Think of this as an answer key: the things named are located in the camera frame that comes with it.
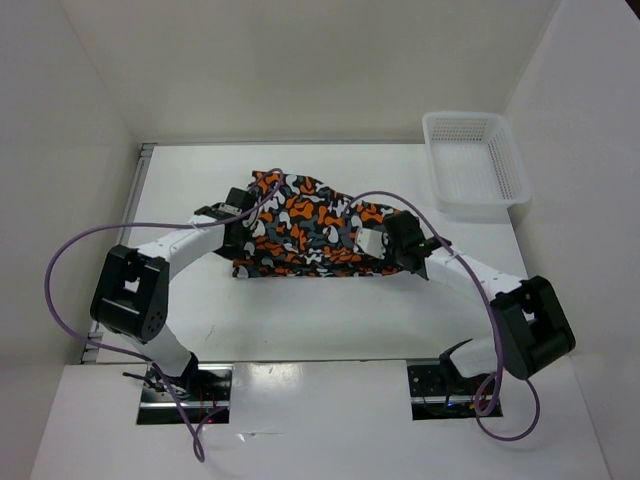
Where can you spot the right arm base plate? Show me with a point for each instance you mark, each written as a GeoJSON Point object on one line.
{"type": "Point", "coordinates": [434, 398]}

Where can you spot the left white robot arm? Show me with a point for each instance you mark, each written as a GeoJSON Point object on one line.
{"type": "Point", "coordinates": [132, 295]}

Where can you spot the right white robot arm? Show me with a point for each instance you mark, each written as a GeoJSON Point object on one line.
{"type": "Point", "coordinates": [531, 324]}

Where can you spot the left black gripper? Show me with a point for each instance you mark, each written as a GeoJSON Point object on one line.
{"type": "Point", "coordinates": [235, 253]}

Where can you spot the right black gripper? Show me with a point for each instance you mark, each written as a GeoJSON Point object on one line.
{"type": "Point", "coordinates": [388, 239]}

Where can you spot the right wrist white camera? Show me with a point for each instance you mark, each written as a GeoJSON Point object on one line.
{"type": "Point", "coordinates": [371, 242]}

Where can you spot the white plastic basket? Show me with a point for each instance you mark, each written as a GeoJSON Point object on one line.
{"type": "Point", "coordinates": [475, 164]}

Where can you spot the camouflage orange black shorts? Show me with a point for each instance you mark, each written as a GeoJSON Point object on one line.
{"type": "Point", "coordinates": [308, 229]}

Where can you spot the aluminium table edge rail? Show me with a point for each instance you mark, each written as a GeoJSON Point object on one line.
{"type": "Point", "coordinates": [91, 354]}

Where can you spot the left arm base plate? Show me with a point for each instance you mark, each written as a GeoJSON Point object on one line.
{"type": "Point", "coordinates": [211, 402]}

